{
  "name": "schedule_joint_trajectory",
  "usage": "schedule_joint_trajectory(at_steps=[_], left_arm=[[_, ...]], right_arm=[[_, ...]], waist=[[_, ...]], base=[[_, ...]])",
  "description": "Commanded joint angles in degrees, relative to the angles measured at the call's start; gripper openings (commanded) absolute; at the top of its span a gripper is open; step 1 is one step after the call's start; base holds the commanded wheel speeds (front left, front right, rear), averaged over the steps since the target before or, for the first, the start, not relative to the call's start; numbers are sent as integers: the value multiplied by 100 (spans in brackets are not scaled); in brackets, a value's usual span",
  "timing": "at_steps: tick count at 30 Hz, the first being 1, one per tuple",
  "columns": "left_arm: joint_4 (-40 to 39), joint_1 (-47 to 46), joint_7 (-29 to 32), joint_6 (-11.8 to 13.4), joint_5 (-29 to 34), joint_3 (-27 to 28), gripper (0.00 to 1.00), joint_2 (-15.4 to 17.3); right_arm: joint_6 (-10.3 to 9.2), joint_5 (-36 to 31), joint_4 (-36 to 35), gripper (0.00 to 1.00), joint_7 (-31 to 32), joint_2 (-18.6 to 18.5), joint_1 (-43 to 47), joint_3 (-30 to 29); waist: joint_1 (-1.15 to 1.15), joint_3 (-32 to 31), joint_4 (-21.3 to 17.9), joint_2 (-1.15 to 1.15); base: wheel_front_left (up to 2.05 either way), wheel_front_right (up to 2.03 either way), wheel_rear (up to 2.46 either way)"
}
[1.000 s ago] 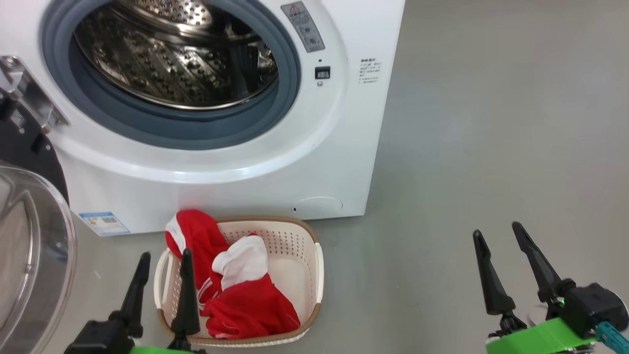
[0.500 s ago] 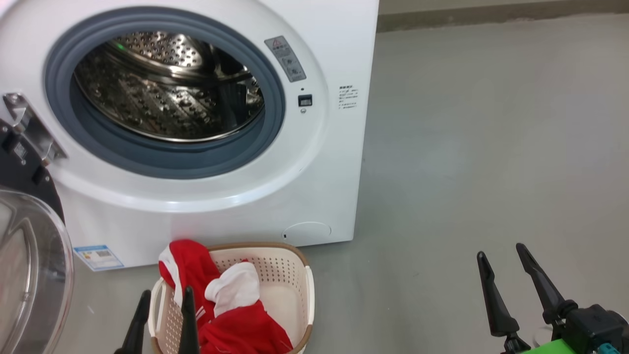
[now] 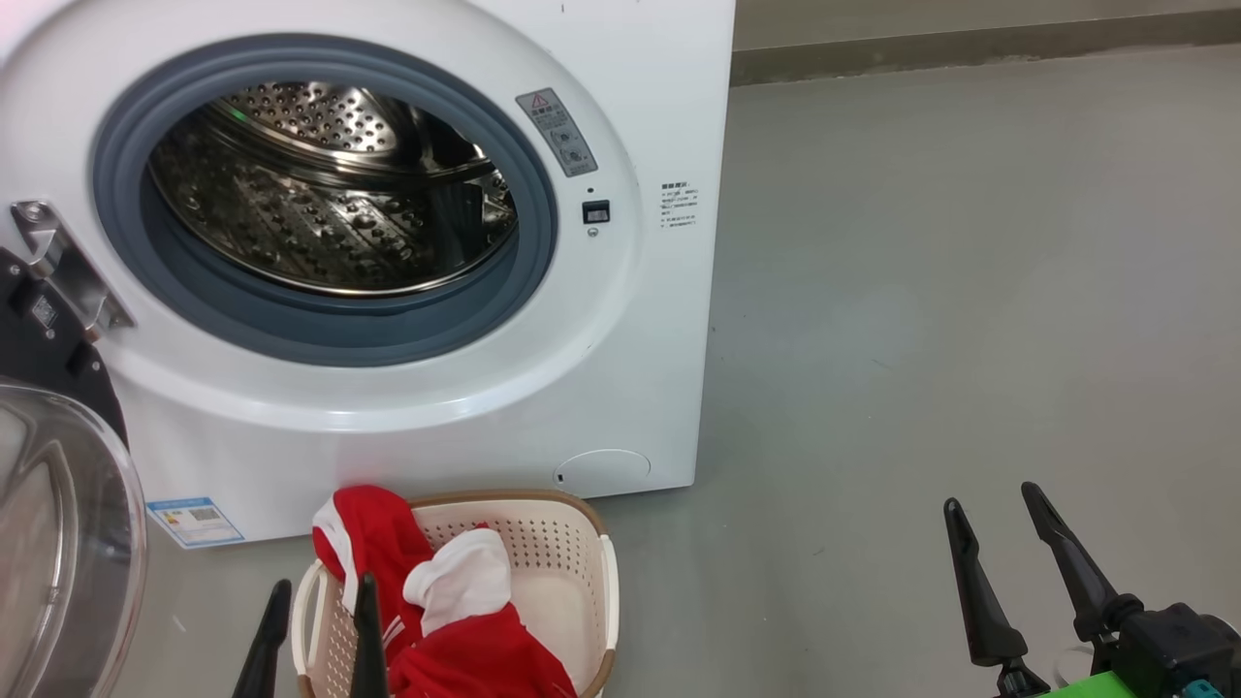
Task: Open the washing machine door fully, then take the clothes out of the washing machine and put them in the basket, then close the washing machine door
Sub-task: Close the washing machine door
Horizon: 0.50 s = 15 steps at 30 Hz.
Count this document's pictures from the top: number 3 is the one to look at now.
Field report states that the black round glass washer door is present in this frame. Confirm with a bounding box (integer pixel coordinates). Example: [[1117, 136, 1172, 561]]
[[0, 247, 148, 698]]

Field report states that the round white filter cover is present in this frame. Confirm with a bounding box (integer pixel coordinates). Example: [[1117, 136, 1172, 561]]
[[555, 449, 652, 495]]

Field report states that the metal door hinge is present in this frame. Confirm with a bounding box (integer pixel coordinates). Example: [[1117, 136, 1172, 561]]
[[10, 201, 135, 335]]

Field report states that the perforated steel washer drum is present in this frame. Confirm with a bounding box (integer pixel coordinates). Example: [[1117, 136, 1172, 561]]
[[147, 80, 520, 298]]

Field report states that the grey warning sticker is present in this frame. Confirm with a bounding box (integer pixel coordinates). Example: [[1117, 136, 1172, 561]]
[[515, 87, 598, 177]]

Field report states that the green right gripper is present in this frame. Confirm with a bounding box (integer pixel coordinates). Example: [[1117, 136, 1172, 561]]
[[943, 482, 1145, 698]]

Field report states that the red and white garment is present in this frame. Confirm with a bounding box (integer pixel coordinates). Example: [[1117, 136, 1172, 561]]
[[312, 485, 580, 698]]

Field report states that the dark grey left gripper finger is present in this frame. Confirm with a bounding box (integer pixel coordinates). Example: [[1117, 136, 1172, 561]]
[[231, 579, 293, 698], [349, 572, 391, 698]]

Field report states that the blue energy label sticker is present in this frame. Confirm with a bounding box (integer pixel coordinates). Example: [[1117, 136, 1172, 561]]
[[145, 496, 245, 550]]

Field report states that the cream perforated basket brown rim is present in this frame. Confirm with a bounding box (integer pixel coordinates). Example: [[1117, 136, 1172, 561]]
[[291, 490, 620, 698]]

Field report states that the white front-load washing machine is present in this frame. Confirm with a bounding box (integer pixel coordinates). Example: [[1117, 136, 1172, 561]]
[[0, 0, 736, 549]]

